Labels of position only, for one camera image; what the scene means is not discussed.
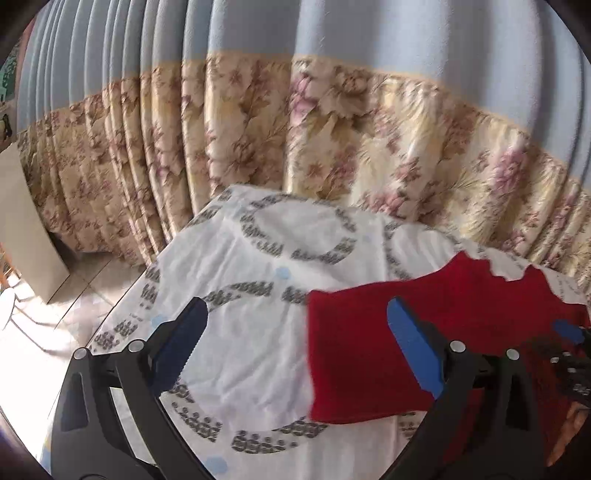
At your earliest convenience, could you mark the beige board panel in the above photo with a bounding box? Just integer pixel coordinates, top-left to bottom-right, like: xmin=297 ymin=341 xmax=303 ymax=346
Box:
xmin=0 ymin=143 xmax=69 ymax=303

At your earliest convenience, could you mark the blue floral curtain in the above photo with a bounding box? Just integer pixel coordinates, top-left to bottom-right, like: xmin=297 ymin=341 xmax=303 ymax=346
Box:
xmin=13 ymin=1 xmax=590 ymax=289

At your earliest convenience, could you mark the red knitted garment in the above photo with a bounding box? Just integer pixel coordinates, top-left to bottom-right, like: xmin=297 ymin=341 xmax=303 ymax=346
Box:
xmin=305 ymin=250 xmax=591 ymax=467

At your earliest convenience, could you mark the person's right hand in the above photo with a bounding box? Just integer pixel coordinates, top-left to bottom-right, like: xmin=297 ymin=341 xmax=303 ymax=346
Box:
xmin=547 ymin=402 xmax=590 ymax=466

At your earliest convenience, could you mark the white patterned bed sheet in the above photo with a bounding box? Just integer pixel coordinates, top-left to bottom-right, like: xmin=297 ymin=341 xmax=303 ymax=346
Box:
xmin=81 ymin=185 xmax=590 ymax=479

